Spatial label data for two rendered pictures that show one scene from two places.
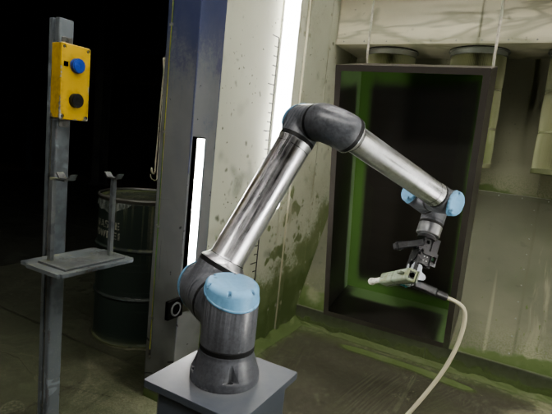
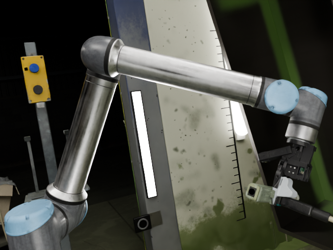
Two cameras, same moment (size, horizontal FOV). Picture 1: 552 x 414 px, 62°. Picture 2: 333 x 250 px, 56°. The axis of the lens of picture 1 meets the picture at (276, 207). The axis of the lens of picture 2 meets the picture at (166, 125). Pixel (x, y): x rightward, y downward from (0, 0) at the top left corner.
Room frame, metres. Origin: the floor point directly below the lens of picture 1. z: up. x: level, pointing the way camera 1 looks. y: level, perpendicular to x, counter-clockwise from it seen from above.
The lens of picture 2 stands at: (0.74, -0.91, 1.17)
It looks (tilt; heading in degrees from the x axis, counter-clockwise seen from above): 4 degrees down; 40
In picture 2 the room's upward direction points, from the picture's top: 9 degrees counter-clockwise
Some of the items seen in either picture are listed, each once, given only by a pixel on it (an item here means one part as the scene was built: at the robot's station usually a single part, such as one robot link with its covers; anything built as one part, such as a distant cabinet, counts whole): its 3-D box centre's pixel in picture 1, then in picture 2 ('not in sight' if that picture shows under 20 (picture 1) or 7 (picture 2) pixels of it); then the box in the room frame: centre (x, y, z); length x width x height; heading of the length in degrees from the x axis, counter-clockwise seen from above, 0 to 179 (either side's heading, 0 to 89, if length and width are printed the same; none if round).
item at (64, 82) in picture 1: (70, 83); (36, 79); (1.67, 0.77, 1.42); 0.12 x 0.06 x 0.26; 152
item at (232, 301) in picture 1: (228, 310); (34, 231); (1.20, 0.10, 0.83); 0.17 x 0.15 x 0.18; 29
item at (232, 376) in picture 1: (226, 358); not in sight; (1.19, 0.09, 0.69); 0.19 x 0.19 x 0.10
